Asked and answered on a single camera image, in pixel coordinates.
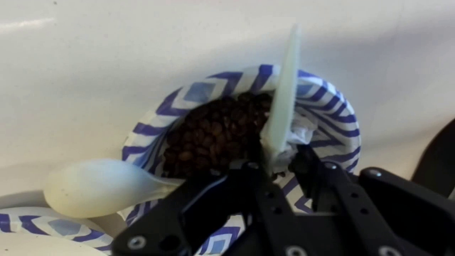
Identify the crumpled white paper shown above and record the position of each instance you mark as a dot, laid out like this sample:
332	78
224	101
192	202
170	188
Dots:
299	135

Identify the brown coffee beans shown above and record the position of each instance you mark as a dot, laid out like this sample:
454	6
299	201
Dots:
214	135

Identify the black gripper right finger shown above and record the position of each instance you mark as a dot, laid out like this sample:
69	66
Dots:
379	214

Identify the blue patterned paper plate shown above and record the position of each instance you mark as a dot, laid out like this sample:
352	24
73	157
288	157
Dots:
332	108
62	226

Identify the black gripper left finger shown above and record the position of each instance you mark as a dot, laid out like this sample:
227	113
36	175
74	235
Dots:
208	218

